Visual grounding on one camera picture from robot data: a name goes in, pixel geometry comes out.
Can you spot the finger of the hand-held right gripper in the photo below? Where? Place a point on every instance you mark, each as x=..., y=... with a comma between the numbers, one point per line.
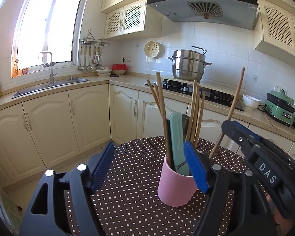
x=236, y=134
x=250, y=133

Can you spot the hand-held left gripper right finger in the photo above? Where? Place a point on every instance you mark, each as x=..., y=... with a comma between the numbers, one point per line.
x=195, y=169

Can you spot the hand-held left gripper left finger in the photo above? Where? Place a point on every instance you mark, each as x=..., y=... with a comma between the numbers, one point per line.
x=102, y=167

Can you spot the pink cup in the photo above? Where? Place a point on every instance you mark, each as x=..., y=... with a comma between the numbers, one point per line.
x=174, y=186

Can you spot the bunch of wooden chopsticks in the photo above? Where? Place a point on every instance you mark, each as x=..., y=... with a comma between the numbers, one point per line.
x=195, y=108

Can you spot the tan bamboo chopstick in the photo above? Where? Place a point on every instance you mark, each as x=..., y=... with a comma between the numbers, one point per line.
x=241, y=76

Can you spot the person's right hand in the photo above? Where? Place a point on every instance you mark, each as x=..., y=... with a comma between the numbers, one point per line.
x=276, y=216

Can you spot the white bowl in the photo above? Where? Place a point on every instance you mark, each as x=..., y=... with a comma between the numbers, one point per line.
x=250, y=102

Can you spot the green multicooker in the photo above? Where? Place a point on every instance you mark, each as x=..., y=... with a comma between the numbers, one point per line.
x=277, y=113

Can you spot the black gas cooktop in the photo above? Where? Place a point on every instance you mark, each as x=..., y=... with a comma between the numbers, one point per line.
x=218, y=98

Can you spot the cream base cabinets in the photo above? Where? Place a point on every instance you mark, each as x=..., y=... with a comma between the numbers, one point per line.
x=51, y=123

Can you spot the stainless steel steamer pot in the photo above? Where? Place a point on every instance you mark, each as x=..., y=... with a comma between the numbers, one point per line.
x=188, y=67

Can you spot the hanging steel ladle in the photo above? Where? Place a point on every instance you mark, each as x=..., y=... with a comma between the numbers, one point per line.
x=89, y=68
x=81, y=67

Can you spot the stainless steel sink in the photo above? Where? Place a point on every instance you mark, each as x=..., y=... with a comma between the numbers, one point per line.
x=39, y=89

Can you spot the hanging steel spatula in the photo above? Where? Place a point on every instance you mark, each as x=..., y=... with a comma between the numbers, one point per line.
x=98, y=66

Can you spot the hanging steel spoon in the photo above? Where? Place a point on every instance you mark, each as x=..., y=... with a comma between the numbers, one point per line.
x=94, y=61

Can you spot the wide lattice door cabinet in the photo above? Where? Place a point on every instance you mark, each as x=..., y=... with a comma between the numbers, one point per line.
x=277, y=29

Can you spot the steel kitchen faucet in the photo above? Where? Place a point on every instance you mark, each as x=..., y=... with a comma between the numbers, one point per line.
x=51, y=71

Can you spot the cream colander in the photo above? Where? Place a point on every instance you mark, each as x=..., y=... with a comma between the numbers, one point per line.
x=151, y=49

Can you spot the small pink jar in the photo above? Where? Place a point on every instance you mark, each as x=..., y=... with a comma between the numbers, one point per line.
x=24, y=70

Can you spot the orange bottle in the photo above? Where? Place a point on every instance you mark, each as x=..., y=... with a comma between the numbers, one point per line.
x=15, y=66

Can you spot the grey range hood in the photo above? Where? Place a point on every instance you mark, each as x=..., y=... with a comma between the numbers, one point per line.
x=177, y=7

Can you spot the small lattice door cabinet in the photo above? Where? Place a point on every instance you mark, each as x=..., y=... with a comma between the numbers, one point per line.
x=132, y=19

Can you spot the white framed window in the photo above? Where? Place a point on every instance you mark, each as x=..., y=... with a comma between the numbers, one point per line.
x=39, y=29

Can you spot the white double wall outlet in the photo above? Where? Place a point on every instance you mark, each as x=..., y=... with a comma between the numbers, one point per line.
x=278, y=87

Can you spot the white wall switch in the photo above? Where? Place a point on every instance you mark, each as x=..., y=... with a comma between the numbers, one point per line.
x=255, y=78

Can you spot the metal wall utensil rack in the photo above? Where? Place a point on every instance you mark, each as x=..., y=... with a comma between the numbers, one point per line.
x=94, y=41

